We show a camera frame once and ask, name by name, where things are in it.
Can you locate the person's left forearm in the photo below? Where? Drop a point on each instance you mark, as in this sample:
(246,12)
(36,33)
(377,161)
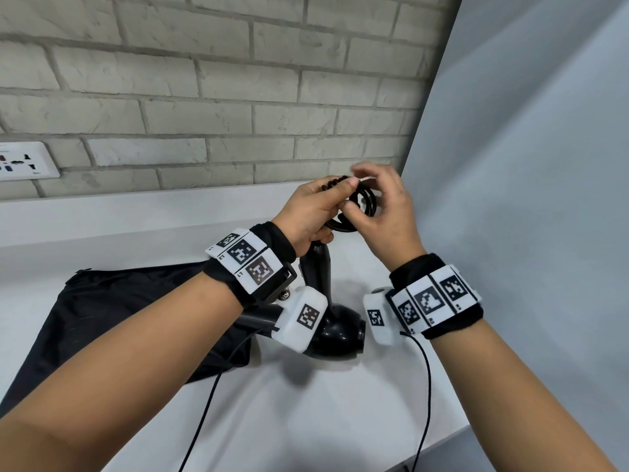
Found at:
(123,378)

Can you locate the black cloth bag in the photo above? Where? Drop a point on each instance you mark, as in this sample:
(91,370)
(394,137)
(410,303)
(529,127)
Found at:
(98,314)

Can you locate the person's right thumb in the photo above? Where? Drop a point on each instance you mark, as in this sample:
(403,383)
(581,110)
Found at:
(357,215)

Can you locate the black hair dryer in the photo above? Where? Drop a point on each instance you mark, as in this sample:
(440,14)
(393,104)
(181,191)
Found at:
(334,334)

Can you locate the white wall socket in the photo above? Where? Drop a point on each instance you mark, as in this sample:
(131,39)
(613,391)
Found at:
(24,162)

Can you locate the black wristband with marker tiles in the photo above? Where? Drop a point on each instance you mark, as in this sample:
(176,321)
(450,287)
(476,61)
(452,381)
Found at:
(437,297)
(255,265)

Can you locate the person's left fingers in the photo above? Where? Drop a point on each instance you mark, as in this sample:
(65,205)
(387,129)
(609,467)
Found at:
(339,191)

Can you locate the person's left hand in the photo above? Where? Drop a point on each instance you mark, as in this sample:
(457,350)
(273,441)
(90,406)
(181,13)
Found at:
(304,208)

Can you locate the person's right forearm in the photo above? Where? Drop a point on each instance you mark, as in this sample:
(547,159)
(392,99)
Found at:
(511,403)

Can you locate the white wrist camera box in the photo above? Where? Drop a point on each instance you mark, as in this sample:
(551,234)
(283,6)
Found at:
(304,317)
(378,317)

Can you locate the person's right hand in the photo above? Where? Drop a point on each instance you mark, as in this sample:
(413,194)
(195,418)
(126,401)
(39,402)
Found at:
(393,226)

